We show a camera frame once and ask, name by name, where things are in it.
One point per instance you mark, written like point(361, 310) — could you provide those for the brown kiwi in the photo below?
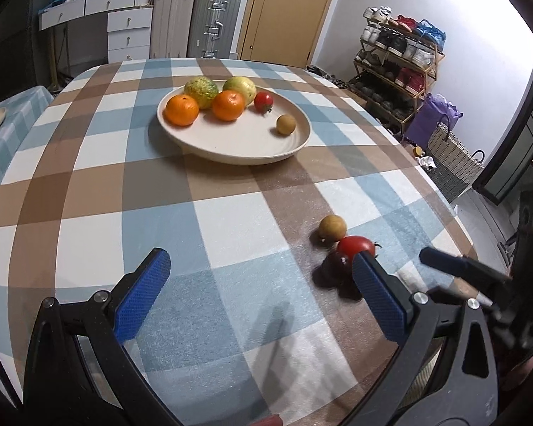
point(332, 227)
point(286, 124)

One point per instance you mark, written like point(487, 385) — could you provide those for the silver suitcase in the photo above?
point(215, 22)

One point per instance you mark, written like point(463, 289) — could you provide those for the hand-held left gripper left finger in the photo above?
point(142, 295)

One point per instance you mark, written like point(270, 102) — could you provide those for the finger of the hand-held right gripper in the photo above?
point(446, 295)
point(466, 268)

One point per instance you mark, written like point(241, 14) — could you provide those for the large cream plate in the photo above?
point(240, 142)

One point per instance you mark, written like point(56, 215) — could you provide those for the black tripod legs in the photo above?
point(55, 62)

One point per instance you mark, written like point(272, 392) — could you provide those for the loose shoes pile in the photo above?
point(322, 73)

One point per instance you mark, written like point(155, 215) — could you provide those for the dark sliding door frame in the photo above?
point(519, 142)

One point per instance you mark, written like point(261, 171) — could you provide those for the bumpy green yellow citrus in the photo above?
point(201, 92)

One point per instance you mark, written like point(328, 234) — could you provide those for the white desk with drawers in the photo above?
point(124, 26)

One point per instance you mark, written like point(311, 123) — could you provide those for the smooth orange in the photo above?
point(228, 105)

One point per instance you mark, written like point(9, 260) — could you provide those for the shoe rack with shoes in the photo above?
point(399, 44)

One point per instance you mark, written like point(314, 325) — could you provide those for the black basket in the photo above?
point(422, 159)

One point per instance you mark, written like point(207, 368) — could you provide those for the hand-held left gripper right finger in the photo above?
point(382, 297)

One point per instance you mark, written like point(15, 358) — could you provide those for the smooth yellow green guava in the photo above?
point(242, 88)

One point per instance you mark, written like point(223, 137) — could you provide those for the blue checked side table cloth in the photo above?
point(17, 142)

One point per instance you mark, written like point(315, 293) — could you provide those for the ridged orange mandarin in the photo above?
point(182, 110)

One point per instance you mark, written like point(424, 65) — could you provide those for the dark purple plum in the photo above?
point(335, 268)
point(351, 288)

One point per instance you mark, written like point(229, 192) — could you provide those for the purple bag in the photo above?
point(431, 117)

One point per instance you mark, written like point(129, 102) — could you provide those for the white suitcase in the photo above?
point(173, 20)

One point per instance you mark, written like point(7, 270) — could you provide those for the red tomato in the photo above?
point(353, 246)
point(263, 101)

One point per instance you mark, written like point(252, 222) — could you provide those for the wooden door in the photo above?
point(293, 17)

